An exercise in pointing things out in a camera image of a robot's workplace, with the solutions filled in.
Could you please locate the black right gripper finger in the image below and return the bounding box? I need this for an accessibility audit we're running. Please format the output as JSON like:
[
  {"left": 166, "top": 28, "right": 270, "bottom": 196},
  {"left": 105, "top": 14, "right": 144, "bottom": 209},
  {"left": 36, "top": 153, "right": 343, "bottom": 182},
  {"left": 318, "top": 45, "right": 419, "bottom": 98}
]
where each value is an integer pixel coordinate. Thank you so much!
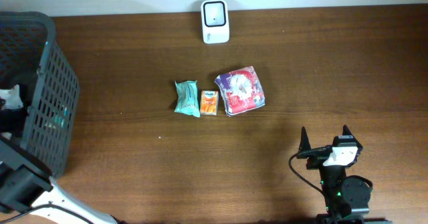
[
  {"left": 298, "top": 126, "right": 311, "bottom": 151},
  {"left": 341, "top": 125, "right": 358, "bottom": 144}
]

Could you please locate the red purple tissue pack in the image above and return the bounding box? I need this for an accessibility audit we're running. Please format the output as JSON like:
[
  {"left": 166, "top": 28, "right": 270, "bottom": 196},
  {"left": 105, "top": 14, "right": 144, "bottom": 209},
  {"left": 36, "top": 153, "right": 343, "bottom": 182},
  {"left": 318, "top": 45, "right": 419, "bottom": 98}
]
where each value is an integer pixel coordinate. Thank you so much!
[{"left": 215, "top": 66, "right": 265, "bottom": 116}]

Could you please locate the orange tissue pack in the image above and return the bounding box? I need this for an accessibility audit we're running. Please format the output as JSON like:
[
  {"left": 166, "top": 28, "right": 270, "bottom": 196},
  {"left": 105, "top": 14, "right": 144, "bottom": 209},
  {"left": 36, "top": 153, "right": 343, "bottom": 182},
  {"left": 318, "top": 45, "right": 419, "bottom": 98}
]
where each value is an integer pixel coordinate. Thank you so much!
[{"left": 200, "top": 90, "right": 219, "bottom": 116}]

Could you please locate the teal wet wipes pack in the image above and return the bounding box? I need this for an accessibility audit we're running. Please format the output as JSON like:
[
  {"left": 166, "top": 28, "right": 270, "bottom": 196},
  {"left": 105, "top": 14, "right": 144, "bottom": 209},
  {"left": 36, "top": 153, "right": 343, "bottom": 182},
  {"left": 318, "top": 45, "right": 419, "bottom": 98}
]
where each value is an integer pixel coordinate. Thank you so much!
[{"left": 175, "top": 80, "right": 201, "bottom": 118}]

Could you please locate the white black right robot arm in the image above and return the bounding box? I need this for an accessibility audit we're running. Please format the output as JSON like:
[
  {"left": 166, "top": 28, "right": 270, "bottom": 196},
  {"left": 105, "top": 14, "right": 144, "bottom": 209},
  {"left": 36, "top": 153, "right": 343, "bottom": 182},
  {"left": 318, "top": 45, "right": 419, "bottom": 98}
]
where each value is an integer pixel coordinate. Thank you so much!
[{"left": 291, "top": 126, "right": 373, "bottom": 223}]

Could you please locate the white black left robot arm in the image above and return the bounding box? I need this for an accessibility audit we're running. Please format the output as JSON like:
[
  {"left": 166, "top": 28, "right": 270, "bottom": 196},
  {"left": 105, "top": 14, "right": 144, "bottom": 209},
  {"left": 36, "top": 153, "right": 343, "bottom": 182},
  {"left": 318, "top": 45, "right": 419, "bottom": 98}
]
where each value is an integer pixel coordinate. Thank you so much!
[{"left": 1, "top": 137, "right": 121, "bottom": 224}]

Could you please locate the dark plastic mesh basket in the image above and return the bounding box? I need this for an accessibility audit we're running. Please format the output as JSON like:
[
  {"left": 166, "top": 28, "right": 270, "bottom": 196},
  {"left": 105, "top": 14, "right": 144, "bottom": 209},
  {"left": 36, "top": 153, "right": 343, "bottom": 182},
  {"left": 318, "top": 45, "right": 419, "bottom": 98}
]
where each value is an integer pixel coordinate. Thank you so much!
[{"left": 1, "top": 12, "right": 80, "bottom": 179}]

